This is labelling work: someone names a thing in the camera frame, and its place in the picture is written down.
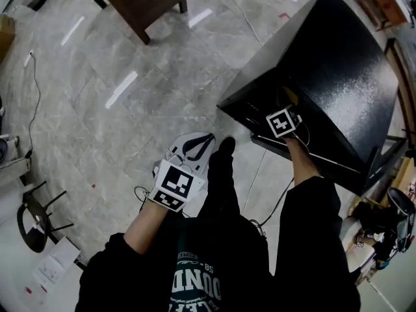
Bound person's left forearm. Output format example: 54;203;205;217
123;198;167;256

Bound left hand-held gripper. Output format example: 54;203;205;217
148;131;216;213

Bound thin black floor cable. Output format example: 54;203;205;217
24;51;42;161

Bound thin gripper cable loop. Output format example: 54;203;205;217
134;186;154;213

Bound white paper sheets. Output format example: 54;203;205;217
31;235;81;286

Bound person's right forearm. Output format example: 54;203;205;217
285;135;322;185

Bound black metal chair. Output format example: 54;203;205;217
16;180;75;254

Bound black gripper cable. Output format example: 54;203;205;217
249;176;295;237

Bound yellow container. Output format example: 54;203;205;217
283;88;299;107

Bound black metal frame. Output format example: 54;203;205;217
366;135;409;189

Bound white floor cable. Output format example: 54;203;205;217
223;0;265;47

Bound black office chair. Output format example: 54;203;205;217
385;187;416;254

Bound person's black trouser leg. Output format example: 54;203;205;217
197;150;270;274

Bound wooden crate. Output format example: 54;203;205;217
356;0;409;33

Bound brown cardboard box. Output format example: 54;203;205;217
0;14;16;64

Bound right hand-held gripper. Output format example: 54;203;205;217
265;105;304;140

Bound wooden rack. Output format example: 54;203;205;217
384;37;416;140

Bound person's black sweatshirt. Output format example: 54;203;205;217
74;175;362;312

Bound person's black shoe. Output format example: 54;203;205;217
218;136;237;158

